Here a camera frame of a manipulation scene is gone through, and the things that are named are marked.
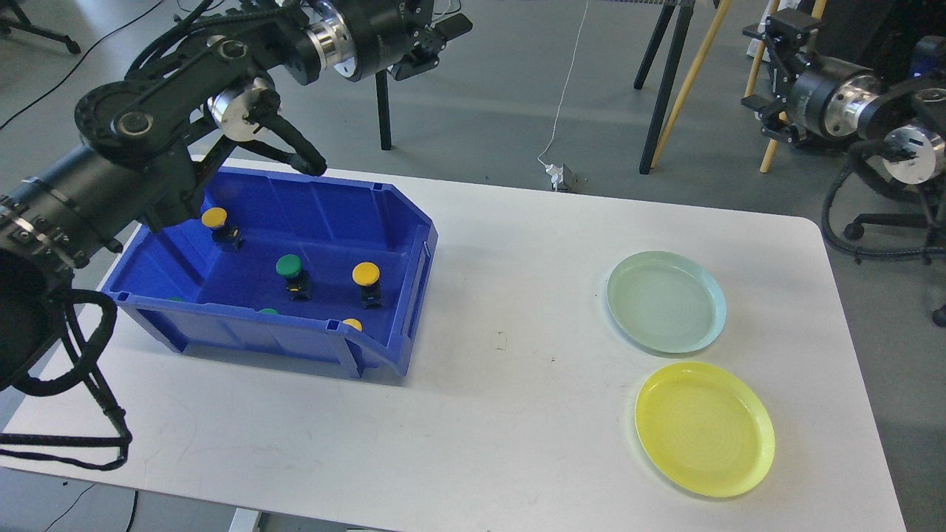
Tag black tripod legs right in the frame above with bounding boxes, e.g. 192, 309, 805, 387
634, 1, 695, 175

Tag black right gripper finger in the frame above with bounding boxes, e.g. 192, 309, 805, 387
742, 95, 802, 145
743, 13, 823, 71

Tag white cable on floor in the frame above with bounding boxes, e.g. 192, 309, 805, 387
537, 0, 590, 169

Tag blue plastic storage bin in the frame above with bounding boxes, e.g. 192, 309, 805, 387
102, 168, 438, 378

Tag black tripod leg left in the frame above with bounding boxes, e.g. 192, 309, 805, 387
375, 70, 393, 151

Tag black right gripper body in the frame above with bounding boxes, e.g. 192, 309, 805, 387
772, 56, 877, 144

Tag wooden easel legs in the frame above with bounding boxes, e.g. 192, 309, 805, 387
642, 1, 828, 173

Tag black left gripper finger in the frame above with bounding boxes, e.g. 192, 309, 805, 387
432, 13, 473, 41
392, 52, 440, 81

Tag black cable on floor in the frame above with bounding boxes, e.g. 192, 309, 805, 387
0, 0, 165, 132

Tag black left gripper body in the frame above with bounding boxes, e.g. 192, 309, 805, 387
347, 1, 445, 81

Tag yellow push button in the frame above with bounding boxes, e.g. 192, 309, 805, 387
351, 262, 383, 309
200, 208, 243, 252

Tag black stand foot top left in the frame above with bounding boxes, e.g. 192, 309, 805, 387
1, 1, 81, 56

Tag yellow push button front edge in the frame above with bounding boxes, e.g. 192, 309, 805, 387
341, 318, 364, 331

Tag yellow plate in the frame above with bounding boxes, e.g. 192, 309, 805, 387
634, 361, 776, 499

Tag light green plate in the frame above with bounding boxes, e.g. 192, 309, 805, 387
605, 251, 729, 355

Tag white power adapter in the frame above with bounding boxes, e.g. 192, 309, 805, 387
544, 164, 580, 193

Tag black office chair base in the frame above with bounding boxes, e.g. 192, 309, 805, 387
844, 211, 946, 327

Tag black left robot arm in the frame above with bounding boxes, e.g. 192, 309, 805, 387
1, 1, 473, 471

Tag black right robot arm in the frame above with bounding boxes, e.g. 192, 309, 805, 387
742, 9, 944, 263

